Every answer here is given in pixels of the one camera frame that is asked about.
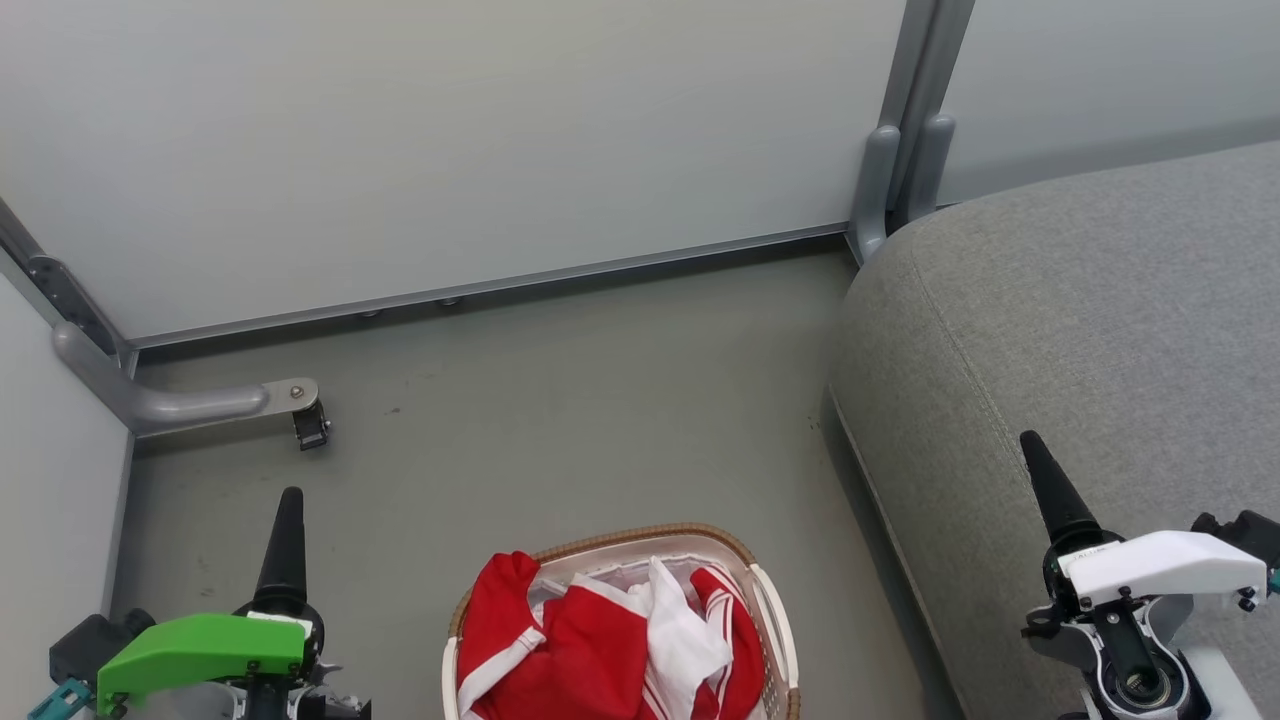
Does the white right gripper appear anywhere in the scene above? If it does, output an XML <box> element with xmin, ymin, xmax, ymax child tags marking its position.
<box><xmin>1019</xmin><ymin>430</ymin><xmax>1269</xmax><ymax>613</ymax></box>

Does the grey partition post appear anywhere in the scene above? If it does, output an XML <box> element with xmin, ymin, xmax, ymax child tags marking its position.
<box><xmin>847</xmin><ymin>0</ymin><xmax>977</xmax><ymax>267</ymax></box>

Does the black metal caster wheel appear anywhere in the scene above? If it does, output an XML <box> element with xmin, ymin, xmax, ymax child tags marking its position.
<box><xmin>292</xmin><ymin>400</ymin><xmax>332</xmax><ymax>452</ymax></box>

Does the white mesh basket liner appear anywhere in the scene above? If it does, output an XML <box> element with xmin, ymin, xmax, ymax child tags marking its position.
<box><xmin>528</xmin><ymin>558</ymin><xmax>701</xmax><ymax>607</ymax></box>

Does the grey partition corner bracket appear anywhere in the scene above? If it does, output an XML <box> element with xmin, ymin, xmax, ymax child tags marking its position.
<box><xmin>0</xmin><ymin>196</ymin><xmax>137</xmax><ymax>373</ymax></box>

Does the red and white garment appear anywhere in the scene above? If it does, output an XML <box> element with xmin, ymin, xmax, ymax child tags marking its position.
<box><xmin>457</xmin><ymin>551</ymin><xmax>767</xmax><ymax>720</ymax></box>

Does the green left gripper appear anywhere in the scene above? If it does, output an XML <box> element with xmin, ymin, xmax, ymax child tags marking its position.
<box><xmin>96</xmin><ymin>487</ymin><xmax>327</xmax><ymax>717</ymax></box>

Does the white laundry basket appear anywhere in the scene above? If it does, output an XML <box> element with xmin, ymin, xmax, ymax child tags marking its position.
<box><xmin>442</xmin><ymin>522</ymin><xmax>802</xmax><ymax>720</ymax></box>

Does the grey partition bottom rail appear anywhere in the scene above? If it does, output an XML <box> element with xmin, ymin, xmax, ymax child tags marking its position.
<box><xmin>128</xmin><ymin>222</ymin><xmax>853</xmax><ymax>351</ymax></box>

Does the grey partition foot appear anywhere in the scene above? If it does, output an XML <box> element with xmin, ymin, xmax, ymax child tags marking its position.
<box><xmin>52</xmin><ymin>322</ymin><xmax>321</xmax><ymax>439</ymax></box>

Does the grey fabric sofa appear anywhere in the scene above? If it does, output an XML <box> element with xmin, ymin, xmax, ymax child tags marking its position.
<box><xmin>827</xmin><ymin>140</ymin><xmax>1280</xmax><ymax>720</ymax></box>

